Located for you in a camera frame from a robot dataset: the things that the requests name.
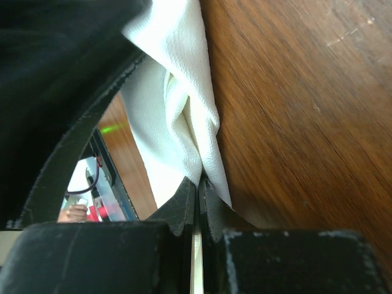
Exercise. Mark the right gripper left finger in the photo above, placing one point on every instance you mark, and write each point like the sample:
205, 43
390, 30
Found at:
150, 256

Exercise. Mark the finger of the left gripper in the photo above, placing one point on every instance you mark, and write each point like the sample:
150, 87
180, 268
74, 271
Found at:
62, 63

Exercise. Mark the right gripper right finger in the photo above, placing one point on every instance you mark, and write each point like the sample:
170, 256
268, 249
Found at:
241, 258

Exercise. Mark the white cloth napkin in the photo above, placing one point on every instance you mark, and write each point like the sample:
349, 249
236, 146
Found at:
169, 100

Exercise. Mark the red object in background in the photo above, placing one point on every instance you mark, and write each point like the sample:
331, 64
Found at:
97, 212

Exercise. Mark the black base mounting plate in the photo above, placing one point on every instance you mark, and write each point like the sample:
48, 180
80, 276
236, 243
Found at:
110, 186

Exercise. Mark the person's hand in background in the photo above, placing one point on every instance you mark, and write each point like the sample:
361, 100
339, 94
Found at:
72, 214

